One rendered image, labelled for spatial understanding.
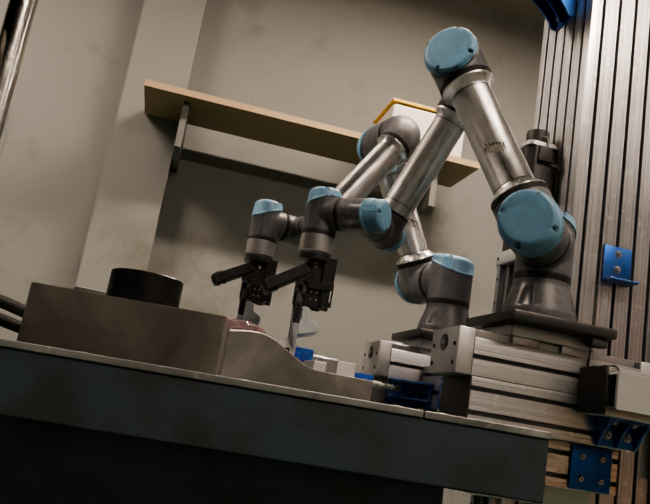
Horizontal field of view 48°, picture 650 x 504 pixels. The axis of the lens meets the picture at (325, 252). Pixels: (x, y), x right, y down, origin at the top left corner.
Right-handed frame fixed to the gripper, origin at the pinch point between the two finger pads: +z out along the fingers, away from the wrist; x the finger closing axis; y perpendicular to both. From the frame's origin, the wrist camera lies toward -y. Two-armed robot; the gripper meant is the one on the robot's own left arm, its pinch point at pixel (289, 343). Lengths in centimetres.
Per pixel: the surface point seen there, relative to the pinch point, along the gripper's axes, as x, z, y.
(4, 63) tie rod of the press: 2, -51, -74
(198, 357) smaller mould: -82, 10, -13
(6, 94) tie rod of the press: 3, -44, -72
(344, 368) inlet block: -30.0, 5.2, 8.7
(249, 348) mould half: -41.4, 5.4, -8.2
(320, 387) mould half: -37.5, 9.4, 4.3
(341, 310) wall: 216, -40, 34
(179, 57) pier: 190, -149, -71
